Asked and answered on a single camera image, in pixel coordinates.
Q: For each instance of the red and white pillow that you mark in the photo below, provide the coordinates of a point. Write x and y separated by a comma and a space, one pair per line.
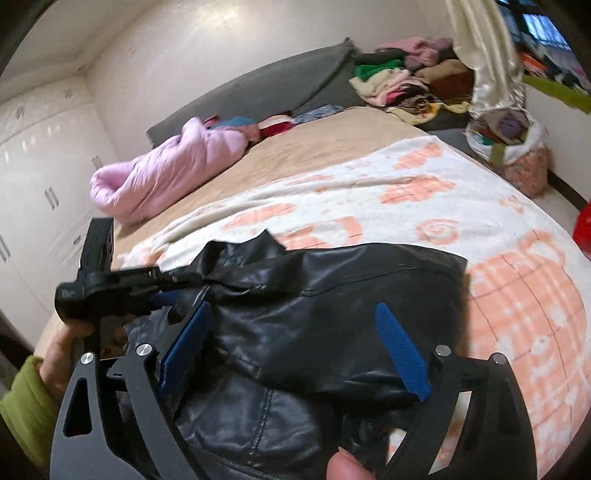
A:
275, 125

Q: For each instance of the floral bag of clothes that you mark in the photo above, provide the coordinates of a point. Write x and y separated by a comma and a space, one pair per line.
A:
514, 145

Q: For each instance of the green left sleeve forearm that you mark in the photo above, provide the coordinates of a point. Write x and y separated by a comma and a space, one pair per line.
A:
28, 419

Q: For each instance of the pile of folded clothes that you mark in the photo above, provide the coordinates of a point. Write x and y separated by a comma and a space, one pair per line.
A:
419, 80

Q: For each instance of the white wardrobe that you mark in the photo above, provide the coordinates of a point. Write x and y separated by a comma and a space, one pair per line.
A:
52, 141

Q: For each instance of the red plastic bag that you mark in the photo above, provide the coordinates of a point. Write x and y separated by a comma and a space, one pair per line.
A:
582, 230

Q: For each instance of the tan bed sheet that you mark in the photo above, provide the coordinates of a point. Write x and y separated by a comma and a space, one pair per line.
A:
336, 139

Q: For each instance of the person's left hand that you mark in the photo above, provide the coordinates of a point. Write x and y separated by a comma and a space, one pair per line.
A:
57, 365

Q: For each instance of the white and orange bear blanket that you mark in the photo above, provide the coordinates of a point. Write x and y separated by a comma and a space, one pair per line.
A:
529, 294

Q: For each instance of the cream satin curtain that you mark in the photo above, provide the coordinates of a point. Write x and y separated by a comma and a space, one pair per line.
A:
482, 41

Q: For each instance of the black leather jacket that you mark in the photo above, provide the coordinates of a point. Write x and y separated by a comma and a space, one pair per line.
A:
294, 368

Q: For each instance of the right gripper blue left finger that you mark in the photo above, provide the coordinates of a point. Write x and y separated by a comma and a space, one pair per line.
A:
181, 347

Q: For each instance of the pink quilted duvet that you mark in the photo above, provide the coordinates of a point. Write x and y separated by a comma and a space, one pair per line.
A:
135, 191

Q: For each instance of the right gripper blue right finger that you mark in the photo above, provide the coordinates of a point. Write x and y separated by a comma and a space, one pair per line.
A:
407, 359

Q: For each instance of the person's right hand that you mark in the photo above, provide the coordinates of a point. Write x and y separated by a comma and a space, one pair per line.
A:
344, 466

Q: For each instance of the clothes on window sill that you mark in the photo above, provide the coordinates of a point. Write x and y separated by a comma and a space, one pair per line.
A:
557, 66

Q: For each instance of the grey padded headboard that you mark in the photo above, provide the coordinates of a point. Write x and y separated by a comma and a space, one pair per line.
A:
294, 85

